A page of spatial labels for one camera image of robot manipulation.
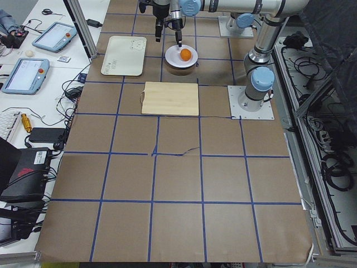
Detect orange fruit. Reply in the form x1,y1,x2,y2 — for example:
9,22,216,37
180,48,192,61

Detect black power adapter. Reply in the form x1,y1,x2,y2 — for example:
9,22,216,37
86,19,103,28

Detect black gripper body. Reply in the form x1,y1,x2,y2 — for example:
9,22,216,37
153,0,170,19
171,17,183,31

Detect white round plate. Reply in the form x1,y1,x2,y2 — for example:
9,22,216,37
165,45,198,68

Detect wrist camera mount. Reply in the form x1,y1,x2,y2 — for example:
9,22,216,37
139,0,151,13

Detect lower blue teach pendant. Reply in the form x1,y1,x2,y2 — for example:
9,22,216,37
1,58,50,95

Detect bamboo cutting board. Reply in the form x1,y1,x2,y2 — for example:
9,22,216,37
142,82,199,116

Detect cream bear tray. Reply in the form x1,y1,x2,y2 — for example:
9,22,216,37
101,36,147,76

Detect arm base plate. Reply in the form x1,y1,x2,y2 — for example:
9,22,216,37
228,85,274,121
218,13,254,39

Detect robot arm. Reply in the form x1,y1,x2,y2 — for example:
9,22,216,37
164,1,254,47
139,0,308,66

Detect white keyboard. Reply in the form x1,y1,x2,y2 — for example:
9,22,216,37
1,111,21,142

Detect black flat power brick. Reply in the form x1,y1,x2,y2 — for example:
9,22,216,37
28,127,65,143

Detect aluminium frame post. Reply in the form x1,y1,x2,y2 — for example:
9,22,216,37
63,0,98,59

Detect gold cylindrical tool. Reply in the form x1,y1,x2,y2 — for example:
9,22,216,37
21,113,32,133

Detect blue teach pendant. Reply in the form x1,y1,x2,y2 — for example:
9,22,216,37
32,22,77,52
1,58,50,95

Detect black scissors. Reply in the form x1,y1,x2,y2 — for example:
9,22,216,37
41,8,65,16

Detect black computer box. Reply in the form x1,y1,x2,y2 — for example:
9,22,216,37
1,146,52,203

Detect upper blue teach pendant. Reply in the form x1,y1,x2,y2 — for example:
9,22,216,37
32,22,77,52

